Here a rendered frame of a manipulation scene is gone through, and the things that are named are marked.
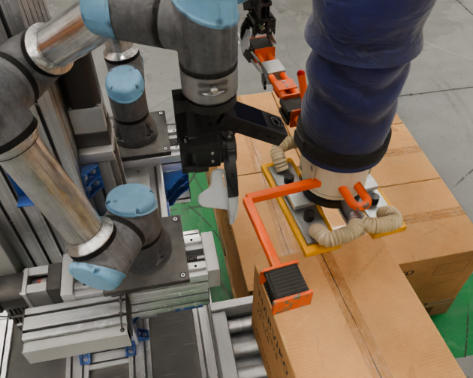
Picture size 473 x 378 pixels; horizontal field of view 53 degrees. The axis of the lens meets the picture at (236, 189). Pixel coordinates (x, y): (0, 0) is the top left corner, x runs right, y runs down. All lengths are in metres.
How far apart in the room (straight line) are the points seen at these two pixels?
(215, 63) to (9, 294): 1.00
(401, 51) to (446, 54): 3.40
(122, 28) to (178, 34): 0.07
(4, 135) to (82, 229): 0.25
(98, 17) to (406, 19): 0.54
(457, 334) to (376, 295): 1.20
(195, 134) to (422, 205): 1.64
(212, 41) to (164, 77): 3.21
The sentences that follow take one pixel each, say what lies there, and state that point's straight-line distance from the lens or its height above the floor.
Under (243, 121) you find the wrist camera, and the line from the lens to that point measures 0.66.
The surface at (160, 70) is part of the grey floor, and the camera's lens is 3.86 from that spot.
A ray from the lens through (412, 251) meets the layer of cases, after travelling 2.02.
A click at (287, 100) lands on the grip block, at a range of 1.42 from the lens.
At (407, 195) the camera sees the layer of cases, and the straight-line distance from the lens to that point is 2.21.
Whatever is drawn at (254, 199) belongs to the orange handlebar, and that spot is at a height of 1.24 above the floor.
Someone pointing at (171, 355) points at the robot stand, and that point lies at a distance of 2.07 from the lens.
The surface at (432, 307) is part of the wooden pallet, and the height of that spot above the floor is 0.09.
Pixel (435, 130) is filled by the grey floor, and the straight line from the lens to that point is 3.50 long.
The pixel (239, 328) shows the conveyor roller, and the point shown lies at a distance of 1.73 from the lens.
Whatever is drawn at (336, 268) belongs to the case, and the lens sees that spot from 1.40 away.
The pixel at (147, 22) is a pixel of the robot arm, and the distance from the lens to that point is 0.58.
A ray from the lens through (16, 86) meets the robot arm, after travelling 0.91.
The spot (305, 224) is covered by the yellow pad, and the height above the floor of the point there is 1.13.
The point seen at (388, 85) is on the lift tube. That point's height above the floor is 1.54.
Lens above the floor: 2.10
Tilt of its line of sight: 48 degrees down
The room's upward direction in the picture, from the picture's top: straight up
